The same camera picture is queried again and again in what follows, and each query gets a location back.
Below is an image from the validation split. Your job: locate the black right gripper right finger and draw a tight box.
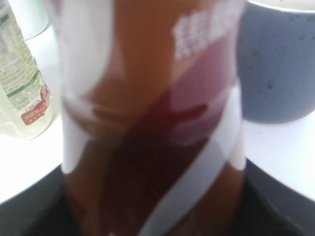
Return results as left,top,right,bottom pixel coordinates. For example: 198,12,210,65
231,161,315,236

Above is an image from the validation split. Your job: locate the milky juice bottle white cap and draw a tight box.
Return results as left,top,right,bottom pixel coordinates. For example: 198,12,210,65
0,0,54,140

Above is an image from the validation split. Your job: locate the dark grey mug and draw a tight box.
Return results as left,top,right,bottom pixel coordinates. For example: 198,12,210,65
238,0,315,124

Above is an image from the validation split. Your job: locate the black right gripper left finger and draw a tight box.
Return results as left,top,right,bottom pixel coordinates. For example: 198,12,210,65
0,166,80,236

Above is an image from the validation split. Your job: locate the brown coffee bottle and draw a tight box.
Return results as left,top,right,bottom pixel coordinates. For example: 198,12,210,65
44,0,246,236

